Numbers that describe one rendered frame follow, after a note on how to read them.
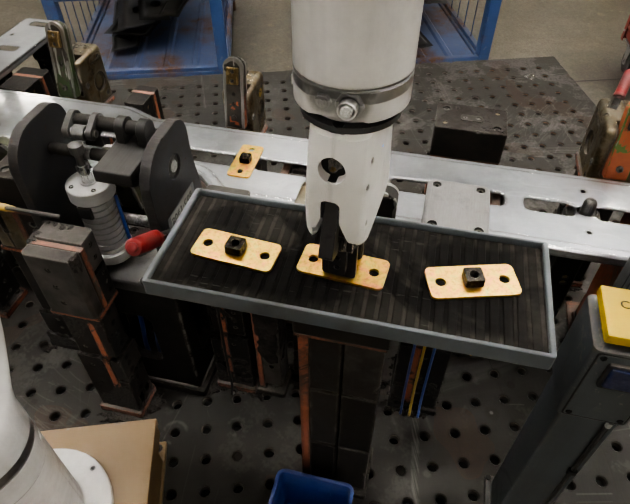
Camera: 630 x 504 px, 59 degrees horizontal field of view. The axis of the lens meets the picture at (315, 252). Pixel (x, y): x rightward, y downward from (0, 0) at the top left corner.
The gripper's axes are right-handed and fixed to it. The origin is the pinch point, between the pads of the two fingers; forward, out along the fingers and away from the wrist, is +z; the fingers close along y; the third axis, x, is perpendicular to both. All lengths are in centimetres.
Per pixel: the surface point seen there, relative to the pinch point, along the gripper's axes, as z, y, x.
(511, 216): 18.5, 31.7, -17.3
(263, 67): 119, 238, 110
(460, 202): 7.5, 19.1, -9.5
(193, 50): 102, 215, 140
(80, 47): 14, 51, 68
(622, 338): 2.7, -0.5, -25.0
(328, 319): 2.5, -6.4, -0.5
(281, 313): 2.9, -6.8, 3.7
